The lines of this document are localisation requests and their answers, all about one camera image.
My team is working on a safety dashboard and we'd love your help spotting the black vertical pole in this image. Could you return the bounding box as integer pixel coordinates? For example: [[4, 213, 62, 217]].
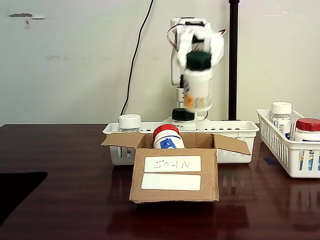
[[228, 0, 240, 120]]

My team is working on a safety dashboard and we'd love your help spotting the labelled cardboard box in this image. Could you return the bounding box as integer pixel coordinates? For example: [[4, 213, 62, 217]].
[[100, 132, 251, 205]]

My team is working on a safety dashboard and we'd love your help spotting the white cap clear bottle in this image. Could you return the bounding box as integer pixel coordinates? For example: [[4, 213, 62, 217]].
[[118, 113, 142, 159], [269, 101, 293, 136]]

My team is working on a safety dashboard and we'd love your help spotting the red cap white bottle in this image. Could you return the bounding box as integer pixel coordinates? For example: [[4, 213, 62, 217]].
[[291, 118, 320, 173], [152, 124, 186, 150]]

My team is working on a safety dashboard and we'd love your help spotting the black cable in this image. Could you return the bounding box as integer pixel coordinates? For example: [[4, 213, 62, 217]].
[[119, 0, 155, 117]]

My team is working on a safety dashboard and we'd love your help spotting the green cap white bottle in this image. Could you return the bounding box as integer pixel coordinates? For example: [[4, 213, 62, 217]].
[[183, 50, 214, 113], [171, 107, 196, 130]]

